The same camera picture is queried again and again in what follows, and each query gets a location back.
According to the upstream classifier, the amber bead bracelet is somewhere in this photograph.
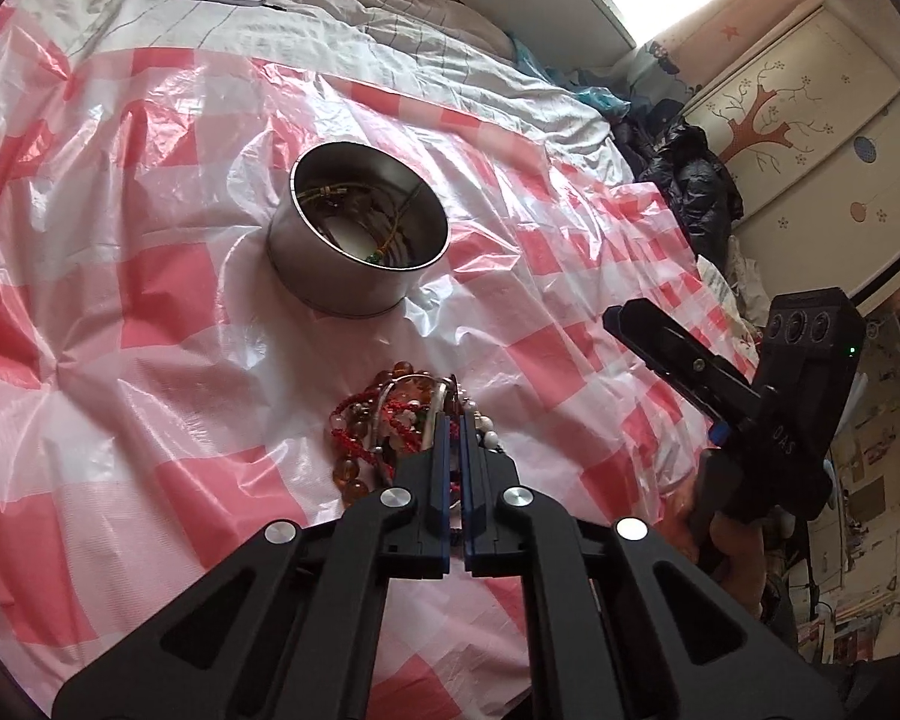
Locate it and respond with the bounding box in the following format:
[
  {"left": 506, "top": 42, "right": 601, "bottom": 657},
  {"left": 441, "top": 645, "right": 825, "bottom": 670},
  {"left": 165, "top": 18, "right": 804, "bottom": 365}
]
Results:
[{"left": 332, "top": 361, "right": 440, "bottom": 508}]

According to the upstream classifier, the white bead bracelet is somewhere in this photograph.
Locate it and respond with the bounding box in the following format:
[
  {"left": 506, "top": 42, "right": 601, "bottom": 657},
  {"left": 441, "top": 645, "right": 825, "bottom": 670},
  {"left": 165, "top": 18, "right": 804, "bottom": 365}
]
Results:
[{"left": 460, "top": 400, "right": 506, "bottom": 458}]

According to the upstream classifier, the silver bangle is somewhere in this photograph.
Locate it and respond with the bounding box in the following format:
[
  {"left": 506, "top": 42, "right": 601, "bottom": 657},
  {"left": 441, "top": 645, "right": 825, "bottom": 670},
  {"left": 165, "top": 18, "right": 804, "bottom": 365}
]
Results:
[{"left": 368, "top": 372, "right": 458, "bottom": 470}]

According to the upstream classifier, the person's right hand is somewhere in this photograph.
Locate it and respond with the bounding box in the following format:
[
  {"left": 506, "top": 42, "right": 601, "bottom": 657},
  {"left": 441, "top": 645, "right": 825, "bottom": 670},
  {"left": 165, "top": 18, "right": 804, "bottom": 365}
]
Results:
[{"left": 671, "top": 449, "right": 767, "bottom": 617}]

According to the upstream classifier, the black puffer jacket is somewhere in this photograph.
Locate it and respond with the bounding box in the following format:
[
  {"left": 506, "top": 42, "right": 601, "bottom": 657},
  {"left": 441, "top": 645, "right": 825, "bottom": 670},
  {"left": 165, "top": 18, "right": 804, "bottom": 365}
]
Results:
[{"left": 611, "top": 115, "right": 743, "bottom": 275}]

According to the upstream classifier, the wardrobe with tree decal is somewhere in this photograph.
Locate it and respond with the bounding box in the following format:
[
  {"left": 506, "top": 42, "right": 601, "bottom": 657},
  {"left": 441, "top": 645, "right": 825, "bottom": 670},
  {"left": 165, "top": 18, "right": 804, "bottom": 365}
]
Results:
[{"left": 685, "top": 8, "right": 900, "bottom": 304}]

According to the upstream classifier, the blue plastic bag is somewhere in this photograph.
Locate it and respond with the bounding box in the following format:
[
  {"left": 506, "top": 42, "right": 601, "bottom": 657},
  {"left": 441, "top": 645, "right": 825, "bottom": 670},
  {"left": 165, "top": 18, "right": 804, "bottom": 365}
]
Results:
[{"left": 509, "top": 32, "right": 631, "bottom": 124}]

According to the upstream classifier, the red white checkered plastic sheet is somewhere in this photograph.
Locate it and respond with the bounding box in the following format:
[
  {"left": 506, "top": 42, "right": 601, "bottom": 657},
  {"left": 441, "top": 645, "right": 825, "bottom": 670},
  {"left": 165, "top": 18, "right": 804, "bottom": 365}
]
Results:
[{"left": 0, "top": 0, "right": 735, "bottom": 707}]

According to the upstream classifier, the round steel tin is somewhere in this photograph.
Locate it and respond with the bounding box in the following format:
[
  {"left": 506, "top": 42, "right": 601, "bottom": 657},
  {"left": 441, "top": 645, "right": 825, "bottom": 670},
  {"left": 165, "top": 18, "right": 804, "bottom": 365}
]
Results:
[{"left": 266, "top": 142, "right": 450, "bottom": 317}]

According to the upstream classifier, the right cartoon curtain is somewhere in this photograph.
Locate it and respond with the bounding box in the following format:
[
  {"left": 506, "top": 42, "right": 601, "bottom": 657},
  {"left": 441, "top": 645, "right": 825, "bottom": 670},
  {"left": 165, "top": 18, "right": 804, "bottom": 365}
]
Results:
[{"left": 617, "top": 0, "right": 821, "bottom": 103}]

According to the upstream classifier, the white striped duvet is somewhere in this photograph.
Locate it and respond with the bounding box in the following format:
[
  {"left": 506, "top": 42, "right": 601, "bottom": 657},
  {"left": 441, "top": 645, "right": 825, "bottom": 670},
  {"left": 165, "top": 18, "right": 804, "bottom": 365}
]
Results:
[{"left": 14, "top": 0, "right": 634, "bottom": 185}]

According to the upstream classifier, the black camera box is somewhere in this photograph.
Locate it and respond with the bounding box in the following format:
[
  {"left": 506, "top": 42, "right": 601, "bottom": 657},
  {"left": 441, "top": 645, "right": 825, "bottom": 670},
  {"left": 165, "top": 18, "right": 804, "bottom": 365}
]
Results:
[{"left": 752, "top": 288, "right": 866, "bottom": 463}]

